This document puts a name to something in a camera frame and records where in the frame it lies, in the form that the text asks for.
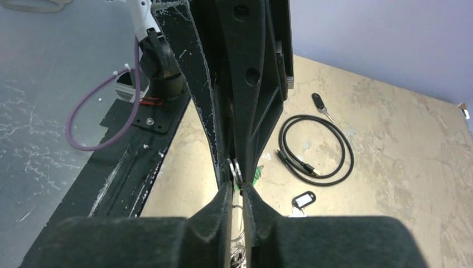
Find green key tag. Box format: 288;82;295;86
252;165;264;186

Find aluminium frame rail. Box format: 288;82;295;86
115;70;149;103

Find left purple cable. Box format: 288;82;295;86
65;37;143;152

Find key with black tag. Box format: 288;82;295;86
289;191;316;218

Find metal key organizer ring plate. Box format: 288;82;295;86
227;158;247;267

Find coiled black usb cable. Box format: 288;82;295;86
276;114;355;187

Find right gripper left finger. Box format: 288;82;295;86
26;182;233;267

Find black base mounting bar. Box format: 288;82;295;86
19;90;190;267

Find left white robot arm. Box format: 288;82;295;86
128;1;294;185

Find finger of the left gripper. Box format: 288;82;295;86
151;1;228;188
216;1;294;185

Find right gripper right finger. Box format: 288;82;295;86
242;183;428;267

